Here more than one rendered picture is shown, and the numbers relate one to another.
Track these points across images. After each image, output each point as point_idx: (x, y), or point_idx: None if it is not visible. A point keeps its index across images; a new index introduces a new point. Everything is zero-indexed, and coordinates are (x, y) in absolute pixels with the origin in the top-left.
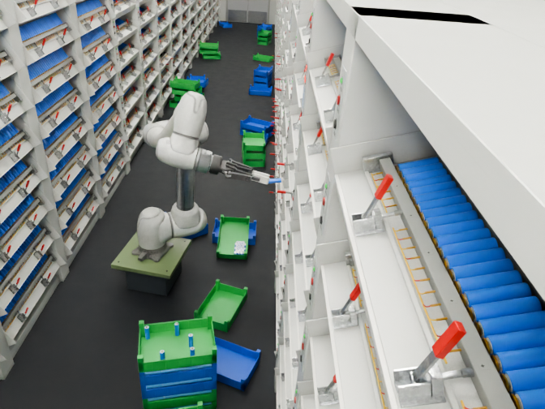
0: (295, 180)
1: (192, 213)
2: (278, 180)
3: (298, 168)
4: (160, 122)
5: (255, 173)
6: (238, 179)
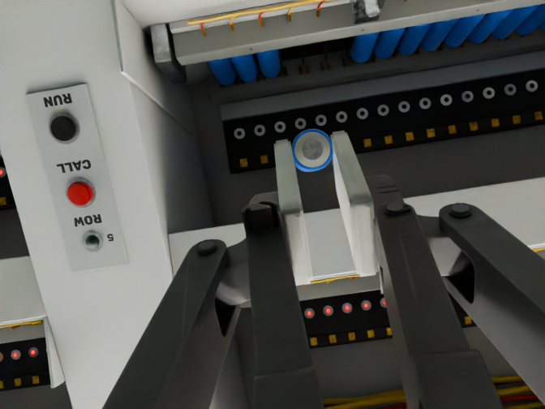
0: (124, 285)
1: None
2: (294, 164)
3: (86, 385)
4: None
5: (350, 241)
6: (143, 343)
